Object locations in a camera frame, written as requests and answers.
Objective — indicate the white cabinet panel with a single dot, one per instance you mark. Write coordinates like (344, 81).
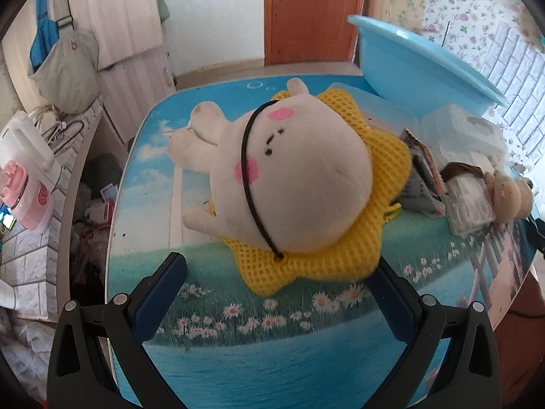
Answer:
(136, 93)

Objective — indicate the green cloth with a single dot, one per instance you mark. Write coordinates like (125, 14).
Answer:
(162, 6)

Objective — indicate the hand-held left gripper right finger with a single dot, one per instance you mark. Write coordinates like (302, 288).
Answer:
(396, 306)

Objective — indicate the white plastic box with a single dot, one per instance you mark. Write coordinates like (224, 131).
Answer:
(464, 132)

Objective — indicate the translucent box of wooden sticks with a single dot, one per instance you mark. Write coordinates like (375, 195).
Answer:
(383, 108)

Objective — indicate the pile of clutter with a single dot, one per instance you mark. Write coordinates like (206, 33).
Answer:
(93, 213)

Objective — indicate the dark snack packet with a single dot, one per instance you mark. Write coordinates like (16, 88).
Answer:
(421, 179)

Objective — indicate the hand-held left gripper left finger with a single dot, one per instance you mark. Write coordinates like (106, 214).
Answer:
(159, 298)

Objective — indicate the yellow star mesh pouch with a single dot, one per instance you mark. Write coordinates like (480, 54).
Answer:
(383, 166)

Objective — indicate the white rabbit plush toy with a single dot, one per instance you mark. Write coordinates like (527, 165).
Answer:
(298, 166)

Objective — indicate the blue hanging cloth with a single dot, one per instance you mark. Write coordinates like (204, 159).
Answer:
(42, 30)

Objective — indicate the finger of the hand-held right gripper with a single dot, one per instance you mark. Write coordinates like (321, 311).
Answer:
(538, 238)

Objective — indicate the grey hanging bag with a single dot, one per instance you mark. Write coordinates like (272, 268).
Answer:
(68, 76)

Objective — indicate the brick pattern counter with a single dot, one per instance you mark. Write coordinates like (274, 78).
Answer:
(30, 264)

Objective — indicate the brown wooden door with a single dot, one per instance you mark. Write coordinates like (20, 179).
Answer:
(311, 12)

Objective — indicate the white wooden board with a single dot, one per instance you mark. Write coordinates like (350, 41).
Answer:
(115, 12)

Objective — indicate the light blue plastic basin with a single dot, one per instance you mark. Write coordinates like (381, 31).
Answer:
(408, 59)

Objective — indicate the white and pink appliance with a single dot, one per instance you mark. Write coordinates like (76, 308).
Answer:
(25, 174)

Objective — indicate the small beige bear plush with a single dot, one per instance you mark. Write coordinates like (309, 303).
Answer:
(511, 196)

